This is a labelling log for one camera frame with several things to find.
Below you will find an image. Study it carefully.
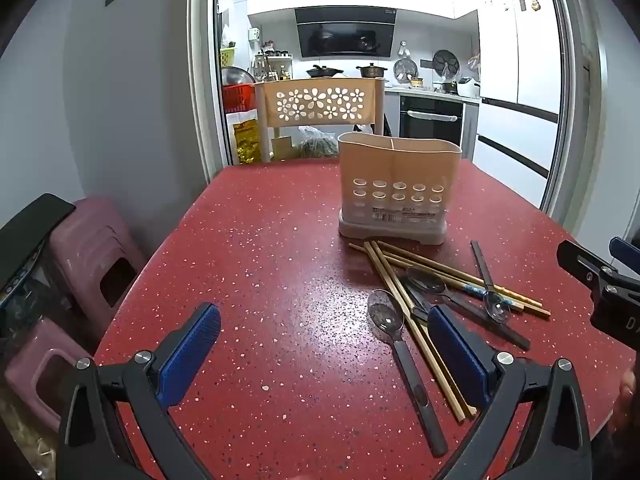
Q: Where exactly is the bag of green vegetables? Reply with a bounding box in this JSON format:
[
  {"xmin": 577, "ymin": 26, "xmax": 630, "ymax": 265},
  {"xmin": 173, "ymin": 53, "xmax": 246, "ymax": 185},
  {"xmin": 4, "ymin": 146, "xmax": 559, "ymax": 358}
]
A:
[{"xmin": 297, "ymin": 126, "xmax": 341, "ymax": 158}]

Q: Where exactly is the black wok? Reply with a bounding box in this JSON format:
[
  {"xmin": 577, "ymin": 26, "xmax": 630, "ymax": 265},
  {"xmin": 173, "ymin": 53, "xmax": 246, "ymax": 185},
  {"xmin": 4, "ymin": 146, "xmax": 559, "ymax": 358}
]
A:
[{"xmin": 305, "ymin": 64, "xmax": 346, "ymax": 79}]

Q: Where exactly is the black built-in oven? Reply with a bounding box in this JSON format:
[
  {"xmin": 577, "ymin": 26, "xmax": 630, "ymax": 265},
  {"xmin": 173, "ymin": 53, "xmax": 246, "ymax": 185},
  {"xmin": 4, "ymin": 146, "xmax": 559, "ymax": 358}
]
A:
[{"xmin": 399, "ymin": 95, "xmax": 465, "ymax": 146}]

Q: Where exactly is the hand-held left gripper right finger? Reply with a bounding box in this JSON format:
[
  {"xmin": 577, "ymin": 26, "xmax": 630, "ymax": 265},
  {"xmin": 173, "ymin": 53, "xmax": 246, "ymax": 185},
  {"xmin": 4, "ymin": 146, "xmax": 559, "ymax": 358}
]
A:
[{"xmin": 427, "ymin": 305, "xmax": 593, "ymax": 480}]

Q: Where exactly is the pile of chopsticks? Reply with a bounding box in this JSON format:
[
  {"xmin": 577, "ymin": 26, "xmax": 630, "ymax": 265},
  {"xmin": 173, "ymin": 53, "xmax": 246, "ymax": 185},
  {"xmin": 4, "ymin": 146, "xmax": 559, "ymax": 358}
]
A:
[{"xmin": 348, "ymin": 240, "xmax": 552, "ymax": 422}]

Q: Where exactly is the white refrigerator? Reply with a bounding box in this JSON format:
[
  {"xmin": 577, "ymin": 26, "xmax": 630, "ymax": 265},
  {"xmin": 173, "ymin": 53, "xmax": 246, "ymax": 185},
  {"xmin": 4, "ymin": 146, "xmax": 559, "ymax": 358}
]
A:
[{"xmin": 472, "ymin": 0, "xmax": 573, "ymax": 211}]

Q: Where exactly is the spice rack with bottles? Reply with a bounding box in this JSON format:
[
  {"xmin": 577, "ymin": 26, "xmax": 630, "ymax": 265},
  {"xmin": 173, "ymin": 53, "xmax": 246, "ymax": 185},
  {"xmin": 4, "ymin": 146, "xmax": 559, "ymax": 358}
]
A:
[{"xmin": 252, "ymin": 50, "xmax": 293, "ymax": 83}]

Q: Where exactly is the hanging steel steamer plate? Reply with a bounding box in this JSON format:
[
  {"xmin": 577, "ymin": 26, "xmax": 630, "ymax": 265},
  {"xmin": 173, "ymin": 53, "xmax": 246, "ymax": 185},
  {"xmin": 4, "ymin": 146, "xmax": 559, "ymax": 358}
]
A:
[{"xmin": 393, "ymin": 57, "xmax": 418, "ymax": 83}]

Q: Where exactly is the steel bowl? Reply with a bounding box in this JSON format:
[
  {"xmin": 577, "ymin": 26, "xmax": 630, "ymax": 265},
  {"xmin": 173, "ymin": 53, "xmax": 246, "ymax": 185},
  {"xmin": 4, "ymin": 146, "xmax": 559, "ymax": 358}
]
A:
[{"xmin": 221, "ymin": 66, "xmax": 256, "ymax": 87}]

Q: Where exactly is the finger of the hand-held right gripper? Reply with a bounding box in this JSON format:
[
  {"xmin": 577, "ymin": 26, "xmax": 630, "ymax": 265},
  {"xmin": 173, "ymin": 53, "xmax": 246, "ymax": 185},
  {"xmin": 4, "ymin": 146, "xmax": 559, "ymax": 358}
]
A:
[
  {"xmin": 556, "ymin": 239, "xmax": 622, "ymax": 292},
  {"xmin": 609, "ymin": 236, "xmax": 640, "ymax": 274}
]

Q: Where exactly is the red plastic basket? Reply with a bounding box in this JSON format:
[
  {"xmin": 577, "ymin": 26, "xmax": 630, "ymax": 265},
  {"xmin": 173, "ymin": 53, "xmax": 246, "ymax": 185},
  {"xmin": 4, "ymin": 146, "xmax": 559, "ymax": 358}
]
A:
[{"xmin": 221, "ymin": 84, "xmax": 258, "ymax": 114}]

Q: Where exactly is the beige plastic utensil holder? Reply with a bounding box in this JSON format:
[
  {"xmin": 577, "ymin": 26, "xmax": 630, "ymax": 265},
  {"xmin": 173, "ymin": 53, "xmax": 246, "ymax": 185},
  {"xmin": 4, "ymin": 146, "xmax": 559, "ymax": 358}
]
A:
[{"xmin": 337, "ymin": 131, "xmax": 462, "ymax": 246}]

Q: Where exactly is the hanging round black tray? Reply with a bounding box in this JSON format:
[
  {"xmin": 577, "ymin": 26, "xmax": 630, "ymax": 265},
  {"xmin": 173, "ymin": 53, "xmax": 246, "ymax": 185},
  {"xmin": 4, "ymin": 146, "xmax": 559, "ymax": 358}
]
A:
[{"xmin": 432, "ymin": 50, "xmax": 461, "ymax": 76}]

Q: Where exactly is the person's right hand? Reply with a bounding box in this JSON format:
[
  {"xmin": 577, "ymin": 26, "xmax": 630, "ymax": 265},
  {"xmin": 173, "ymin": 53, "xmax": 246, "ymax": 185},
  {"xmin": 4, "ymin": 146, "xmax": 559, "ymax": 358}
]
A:
[{"xmin": 619, "ymin": 367, "xmax": 640, "ymax": 433}]

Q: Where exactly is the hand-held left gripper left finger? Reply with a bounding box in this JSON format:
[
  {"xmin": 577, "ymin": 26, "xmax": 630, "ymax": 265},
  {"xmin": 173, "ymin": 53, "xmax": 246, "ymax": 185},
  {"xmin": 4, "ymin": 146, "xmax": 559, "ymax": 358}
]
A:
[{"xmin": 57, "ymin": 302, "xmax": 223, "ymax": 480}]

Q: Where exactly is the black range hood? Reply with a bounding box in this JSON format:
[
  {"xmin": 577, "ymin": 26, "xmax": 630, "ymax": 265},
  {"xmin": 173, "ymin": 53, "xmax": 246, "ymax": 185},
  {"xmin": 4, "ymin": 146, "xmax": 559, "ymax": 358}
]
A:
[{"xmin": 295, "ymin": 7, "xmax": 398, "ymax": 58}]

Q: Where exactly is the pink plastic stool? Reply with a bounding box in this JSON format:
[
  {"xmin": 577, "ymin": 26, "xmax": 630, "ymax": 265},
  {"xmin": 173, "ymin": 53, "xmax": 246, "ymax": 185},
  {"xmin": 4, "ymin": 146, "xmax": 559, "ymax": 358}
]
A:
[
  {"xmin": 5, "ymin": 317, "xmax": 101, "ymax": 433},
  {"xmin": 47, "ymin": 197, "xmax": 148, "ymax": 331}
]

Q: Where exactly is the yellow packet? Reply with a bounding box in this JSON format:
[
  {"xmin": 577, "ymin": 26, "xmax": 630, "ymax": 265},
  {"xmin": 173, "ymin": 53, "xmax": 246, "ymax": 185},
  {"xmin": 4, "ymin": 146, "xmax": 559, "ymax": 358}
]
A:
[{"xmin": 232, "ymin": 121, "xmax": 263, "ymax": 165}]

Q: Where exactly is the small cardboard box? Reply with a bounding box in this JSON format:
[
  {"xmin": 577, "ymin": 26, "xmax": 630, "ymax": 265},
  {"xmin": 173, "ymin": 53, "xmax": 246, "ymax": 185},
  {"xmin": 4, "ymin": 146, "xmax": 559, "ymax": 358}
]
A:
[{"xmin": 271, "ymin": 136, "xmax": 296, "ymax": 161}]

